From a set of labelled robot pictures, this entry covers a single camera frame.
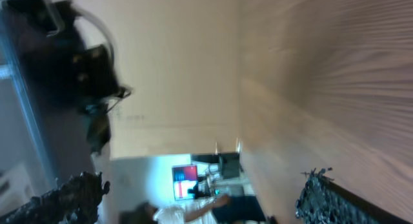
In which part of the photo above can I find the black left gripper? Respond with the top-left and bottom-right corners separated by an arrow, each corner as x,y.
70,45 -> 132,153

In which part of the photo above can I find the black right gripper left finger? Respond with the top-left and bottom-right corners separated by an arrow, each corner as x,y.
1,172 -> 110,224

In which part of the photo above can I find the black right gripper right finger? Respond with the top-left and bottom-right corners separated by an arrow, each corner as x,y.
295,167 -> 403,224

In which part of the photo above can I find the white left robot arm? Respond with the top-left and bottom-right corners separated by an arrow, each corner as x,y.
1,0 -> 132,154

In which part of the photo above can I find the red and white monitor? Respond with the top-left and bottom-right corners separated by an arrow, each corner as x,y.
172,165 -> 198,201

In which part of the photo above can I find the person in white shirt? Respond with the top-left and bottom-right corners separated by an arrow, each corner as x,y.
119,195 -> 230,224

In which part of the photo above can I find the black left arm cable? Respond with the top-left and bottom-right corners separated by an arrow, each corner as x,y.
76,7 -> 117,70

